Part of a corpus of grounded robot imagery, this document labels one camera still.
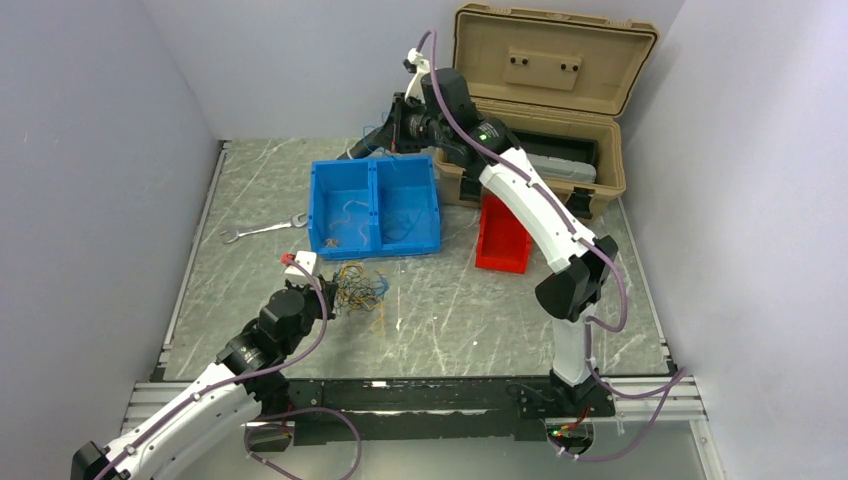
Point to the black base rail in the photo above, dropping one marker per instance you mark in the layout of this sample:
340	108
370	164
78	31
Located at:
323	410

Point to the silver combination wrench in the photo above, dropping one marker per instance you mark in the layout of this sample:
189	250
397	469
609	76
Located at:
232	234

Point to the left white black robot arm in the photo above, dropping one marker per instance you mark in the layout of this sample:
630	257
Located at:
243	382

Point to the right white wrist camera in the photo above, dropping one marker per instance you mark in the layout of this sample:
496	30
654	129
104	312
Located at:
418	66

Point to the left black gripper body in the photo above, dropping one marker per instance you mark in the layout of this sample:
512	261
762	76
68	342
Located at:
313	301

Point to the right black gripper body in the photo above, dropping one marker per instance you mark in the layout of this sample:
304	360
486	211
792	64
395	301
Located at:
424	130

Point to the tan open toolbox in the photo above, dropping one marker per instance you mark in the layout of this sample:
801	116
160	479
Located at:
560	74

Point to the grey plastic case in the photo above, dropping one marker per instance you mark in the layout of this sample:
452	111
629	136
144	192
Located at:
563	169

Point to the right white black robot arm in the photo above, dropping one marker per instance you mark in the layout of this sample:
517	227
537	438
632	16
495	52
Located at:
436	111

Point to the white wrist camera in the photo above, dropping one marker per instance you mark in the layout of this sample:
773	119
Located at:
300	265
418	66

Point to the blue two-compartment bin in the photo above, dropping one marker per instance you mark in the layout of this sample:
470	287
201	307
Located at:
375	207

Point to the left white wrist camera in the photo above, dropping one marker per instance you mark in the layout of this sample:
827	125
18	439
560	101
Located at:
300	265

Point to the red plastic bin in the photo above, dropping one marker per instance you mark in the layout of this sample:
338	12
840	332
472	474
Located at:
503	243

